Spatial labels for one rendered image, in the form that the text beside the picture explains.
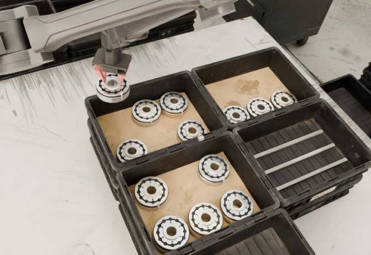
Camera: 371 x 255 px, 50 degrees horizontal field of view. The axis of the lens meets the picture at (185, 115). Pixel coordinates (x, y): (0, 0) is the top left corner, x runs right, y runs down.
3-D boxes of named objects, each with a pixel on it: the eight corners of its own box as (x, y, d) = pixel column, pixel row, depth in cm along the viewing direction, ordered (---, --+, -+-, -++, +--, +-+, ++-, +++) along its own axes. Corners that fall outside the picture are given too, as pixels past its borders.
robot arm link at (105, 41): (96, 21, 106) (105, 34, 103) (121, 16, 109) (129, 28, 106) (98, 42, 111) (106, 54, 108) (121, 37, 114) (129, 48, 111)
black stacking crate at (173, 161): (154, 277, 109) (156, 263, 100) (116, 189, 124) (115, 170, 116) (270, 223, 123) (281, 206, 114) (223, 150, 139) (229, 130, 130)
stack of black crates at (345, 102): (380, 143, 237) (400, 120, 219) (344, 161, 226) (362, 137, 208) (335, 97, 258) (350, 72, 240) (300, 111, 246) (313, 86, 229)
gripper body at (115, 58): (98, 52, 118) (97, 32, 112) (132, 59, 117) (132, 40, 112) (91, 67, 113) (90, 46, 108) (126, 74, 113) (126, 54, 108)
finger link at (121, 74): (108, 74, 124) (107, 51, 117) (130, 78, 124) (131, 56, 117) (101, 89, 119) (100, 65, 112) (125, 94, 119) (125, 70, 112)
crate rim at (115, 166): (114, 173, 117) (114, 169, 115) (83, 102, 133) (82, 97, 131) (228, 133, 132) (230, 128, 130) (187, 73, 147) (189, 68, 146)
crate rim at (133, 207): (155, 266, 101) (156, 263, 99) (114, 173, 117) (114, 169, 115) (280, 209, 116) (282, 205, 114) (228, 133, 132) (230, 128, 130)
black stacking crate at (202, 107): (115, 189, 125) (115, 169, 116) (86, 120, 140) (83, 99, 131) (222, 149, 139) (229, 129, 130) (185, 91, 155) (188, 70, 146)
